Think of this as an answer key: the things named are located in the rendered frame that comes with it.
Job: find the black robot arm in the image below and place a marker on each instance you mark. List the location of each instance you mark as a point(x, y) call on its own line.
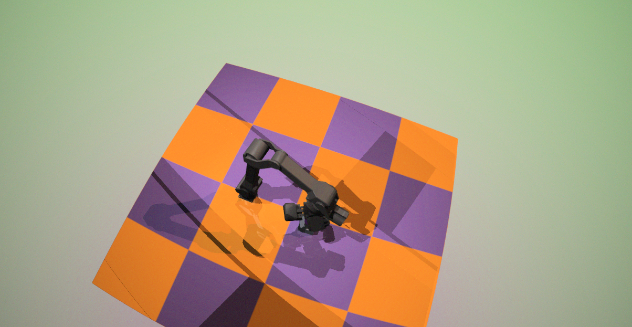
point(322, 197)

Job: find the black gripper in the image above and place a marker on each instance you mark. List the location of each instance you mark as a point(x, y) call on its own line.
point(294, 211)

